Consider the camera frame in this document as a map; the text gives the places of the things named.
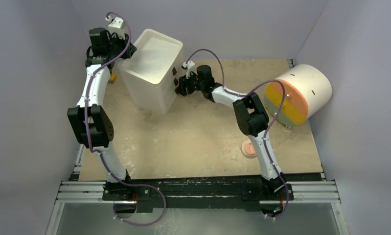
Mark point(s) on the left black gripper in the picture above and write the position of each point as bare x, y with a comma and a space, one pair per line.
130, 51

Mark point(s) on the white drawer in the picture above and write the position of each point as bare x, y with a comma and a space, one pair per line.
170, 61
165, 99
169, 86

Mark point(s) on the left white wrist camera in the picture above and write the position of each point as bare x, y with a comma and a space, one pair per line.
116, 27

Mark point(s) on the round pink compact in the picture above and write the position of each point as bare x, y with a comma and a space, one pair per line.
247, 149

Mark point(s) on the small yellow block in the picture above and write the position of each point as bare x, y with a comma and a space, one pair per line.
112, 78

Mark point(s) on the white drawer cabinet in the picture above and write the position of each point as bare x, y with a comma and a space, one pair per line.
140, 73

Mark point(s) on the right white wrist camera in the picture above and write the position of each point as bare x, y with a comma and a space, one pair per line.
189, 67

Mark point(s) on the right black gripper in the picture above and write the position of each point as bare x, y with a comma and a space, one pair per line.
184, 83

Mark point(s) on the black aluminium base frame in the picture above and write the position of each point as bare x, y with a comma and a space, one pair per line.
296, 204

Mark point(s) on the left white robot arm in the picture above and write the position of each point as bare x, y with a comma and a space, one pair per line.
89, 121

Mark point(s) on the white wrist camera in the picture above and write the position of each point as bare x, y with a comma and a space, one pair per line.
189, 67
116, 27

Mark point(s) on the white cylinder orange face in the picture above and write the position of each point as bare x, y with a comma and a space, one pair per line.
306, 91

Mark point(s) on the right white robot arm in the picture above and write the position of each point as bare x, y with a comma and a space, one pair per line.
250, 114

